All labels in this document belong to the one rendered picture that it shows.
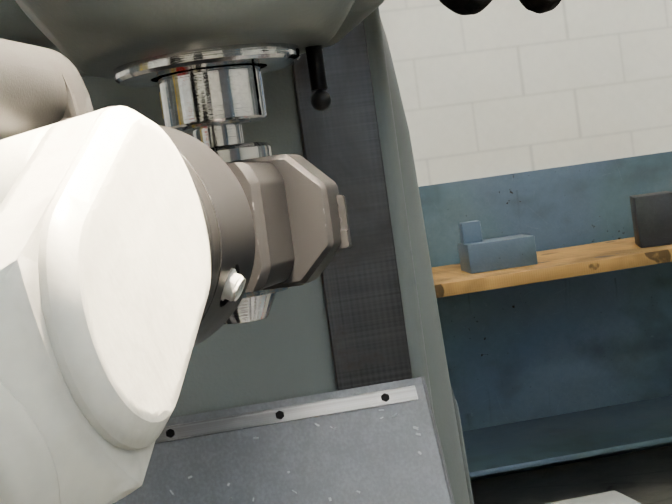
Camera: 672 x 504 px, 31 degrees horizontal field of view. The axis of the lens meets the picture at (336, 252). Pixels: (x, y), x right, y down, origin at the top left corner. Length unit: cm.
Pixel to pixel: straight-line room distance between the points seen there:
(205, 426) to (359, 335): 14
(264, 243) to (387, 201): 49
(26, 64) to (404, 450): 63
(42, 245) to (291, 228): 24
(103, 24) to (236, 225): 12
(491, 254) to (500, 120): 85
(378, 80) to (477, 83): 402
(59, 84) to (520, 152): 464
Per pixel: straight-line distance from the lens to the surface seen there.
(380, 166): 96
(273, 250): 48
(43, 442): 27
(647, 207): 448
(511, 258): 432
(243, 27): 51
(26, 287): 27
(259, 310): 56
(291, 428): 95
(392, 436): 95
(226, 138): 56
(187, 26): 50
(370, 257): 95
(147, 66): 54
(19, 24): 68
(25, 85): 38
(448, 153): 493
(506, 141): 500
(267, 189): 48
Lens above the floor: 124
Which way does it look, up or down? 3 degrees down
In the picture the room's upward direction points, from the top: 8 degrees counter-clockwise
